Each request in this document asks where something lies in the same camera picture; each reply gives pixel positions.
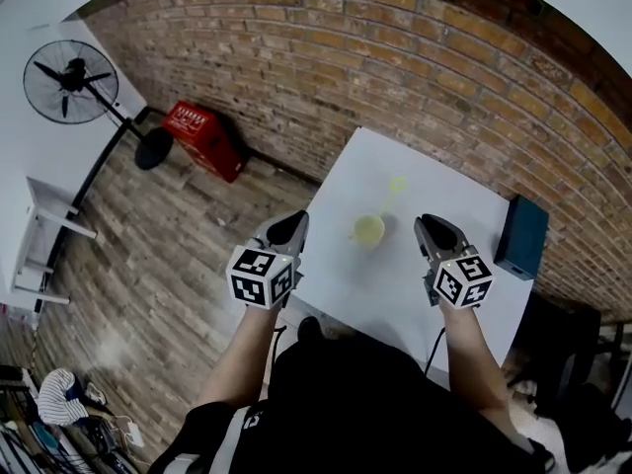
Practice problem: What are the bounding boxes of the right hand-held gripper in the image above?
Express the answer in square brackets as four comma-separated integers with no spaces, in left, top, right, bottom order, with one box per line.
[413,213,495,310]

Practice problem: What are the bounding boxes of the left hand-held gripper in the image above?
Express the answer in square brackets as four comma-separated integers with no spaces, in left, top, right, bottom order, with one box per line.
[225,209,310,311]

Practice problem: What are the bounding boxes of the yellow-green spoon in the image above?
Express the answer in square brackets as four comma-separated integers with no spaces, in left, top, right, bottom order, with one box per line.
[378,176,411,217]

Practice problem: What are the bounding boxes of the white cup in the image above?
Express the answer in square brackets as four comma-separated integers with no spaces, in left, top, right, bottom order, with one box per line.
[348,212,387,249]

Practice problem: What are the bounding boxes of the person's left forearm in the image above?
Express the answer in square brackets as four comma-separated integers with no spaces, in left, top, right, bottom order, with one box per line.
[197,304,283,409]

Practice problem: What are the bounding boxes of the person's right forearm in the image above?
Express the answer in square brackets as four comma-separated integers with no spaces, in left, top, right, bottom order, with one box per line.
[436,299,520,438]

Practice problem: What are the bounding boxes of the large white table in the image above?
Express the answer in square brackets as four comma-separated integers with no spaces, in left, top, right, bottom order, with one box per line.
[282,125,538,380]

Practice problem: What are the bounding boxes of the dark blue box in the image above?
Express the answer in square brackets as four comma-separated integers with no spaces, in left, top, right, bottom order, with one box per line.
[493,194,551,282]

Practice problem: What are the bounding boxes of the person's black shoe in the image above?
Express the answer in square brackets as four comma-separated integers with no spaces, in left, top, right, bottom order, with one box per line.
[297,315,323,346]

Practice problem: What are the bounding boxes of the red box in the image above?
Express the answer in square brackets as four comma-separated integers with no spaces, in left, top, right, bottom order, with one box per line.
[161,100,251,185]

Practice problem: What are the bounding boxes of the black chair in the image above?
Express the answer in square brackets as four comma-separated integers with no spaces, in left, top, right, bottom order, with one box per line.
[511,288,632,468]

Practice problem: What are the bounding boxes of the person's black shirt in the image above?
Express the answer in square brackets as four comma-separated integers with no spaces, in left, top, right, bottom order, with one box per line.
[147,336,557,474]

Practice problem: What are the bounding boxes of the small white table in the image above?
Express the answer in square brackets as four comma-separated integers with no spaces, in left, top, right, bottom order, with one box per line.
[8,175,99,306]

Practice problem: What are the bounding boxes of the white power adapter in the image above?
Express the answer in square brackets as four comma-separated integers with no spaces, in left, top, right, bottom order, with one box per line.
[124,421,146,449]

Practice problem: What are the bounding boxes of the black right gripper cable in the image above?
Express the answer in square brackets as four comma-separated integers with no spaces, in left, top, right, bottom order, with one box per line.
[423,326,447,378]

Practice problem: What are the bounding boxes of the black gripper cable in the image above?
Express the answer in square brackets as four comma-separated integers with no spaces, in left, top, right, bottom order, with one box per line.
[269,324,288,382]
[423,326,447,378]

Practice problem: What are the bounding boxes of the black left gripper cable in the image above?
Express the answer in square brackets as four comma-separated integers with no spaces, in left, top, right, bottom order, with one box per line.
[269,324,288,382]

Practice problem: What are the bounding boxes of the black pedestal fan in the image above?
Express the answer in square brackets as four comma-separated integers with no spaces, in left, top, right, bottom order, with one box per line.
[22,39,176,172]

